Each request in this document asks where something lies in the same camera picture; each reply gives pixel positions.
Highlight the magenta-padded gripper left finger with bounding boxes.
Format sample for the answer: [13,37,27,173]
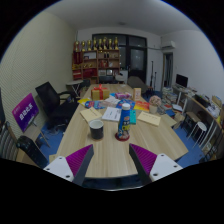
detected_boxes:
[43,143,95,187]

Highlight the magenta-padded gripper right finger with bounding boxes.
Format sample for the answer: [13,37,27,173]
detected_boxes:
[128,143,184,186]

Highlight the blue white-capped drink bottle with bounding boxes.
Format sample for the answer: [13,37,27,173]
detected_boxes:
[117,102,132,141]

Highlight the black mesh chair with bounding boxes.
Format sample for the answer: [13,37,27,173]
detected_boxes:
[0,121,49,169]

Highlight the tan paper envelope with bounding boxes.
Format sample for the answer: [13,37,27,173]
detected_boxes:
[137,110,162,127]

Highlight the flat round red coaster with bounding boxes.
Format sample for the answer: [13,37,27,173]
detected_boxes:
[114,132,131,142]

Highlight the square wooden stool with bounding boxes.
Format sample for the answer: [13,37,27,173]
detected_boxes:
[181,111,202,134]

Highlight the teal book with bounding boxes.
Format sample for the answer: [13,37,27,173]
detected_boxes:
[129,109,138,125]

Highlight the tan notebook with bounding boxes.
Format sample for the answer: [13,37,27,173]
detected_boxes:
[79,106,103,124]

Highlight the pink flowers in white pot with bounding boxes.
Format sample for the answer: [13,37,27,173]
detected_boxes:
[148,95,163,115]

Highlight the orange book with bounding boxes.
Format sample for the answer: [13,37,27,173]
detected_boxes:
[133,100,151,113]

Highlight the purple sign board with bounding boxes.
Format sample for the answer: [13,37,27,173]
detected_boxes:
[11,92,40,133]

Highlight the pile of books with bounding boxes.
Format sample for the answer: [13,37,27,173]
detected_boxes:
[161,91,184,116]

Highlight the black office chair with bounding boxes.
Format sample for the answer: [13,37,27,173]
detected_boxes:
[34,81,79,129]

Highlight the blue printed magazine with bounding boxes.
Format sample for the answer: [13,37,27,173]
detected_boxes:
[84,99,107,110]
[116,98,136,109]

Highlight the long cluttered wooden desk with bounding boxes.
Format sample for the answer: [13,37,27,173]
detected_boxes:
[173,85,224,158]

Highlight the white paper booklet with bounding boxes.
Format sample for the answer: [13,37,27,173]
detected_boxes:
[101,106,122,123]

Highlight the tan cardboard box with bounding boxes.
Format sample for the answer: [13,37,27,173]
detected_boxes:
[132,87,142,102]

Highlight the pink snack packet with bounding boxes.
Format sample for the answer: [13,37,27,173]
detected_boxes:
[114,92,133,100]

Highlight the yellow gift box, red ribbon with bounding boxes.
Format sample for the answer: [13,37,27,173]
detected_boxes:
[90,83,111,101]

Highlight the small white folding table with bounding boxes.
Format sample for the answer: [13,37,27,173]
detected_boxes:
[65,79,84,98]

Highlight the black computer monitor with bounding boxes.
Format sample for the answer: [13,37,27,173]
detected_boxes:
[175,73,189,89]

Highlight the grey armchair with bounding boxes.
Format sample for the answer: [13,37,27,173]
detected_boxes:
[127,75,149,93]

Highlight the black tripod stand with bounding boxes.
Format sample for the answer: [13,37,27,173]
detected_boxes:
[148,60,158,94]

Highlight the wooden shelf unit with trophies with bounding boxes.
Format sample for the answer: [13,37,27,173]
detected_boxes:
[71,36,122,84]

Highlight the dark glass door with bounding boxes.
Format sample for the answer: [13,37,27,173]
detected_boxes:
[92,33,148,84]

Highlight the white wall air conditioner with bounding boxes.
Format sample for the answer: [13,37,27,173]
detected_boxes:
[160,40,177,52]

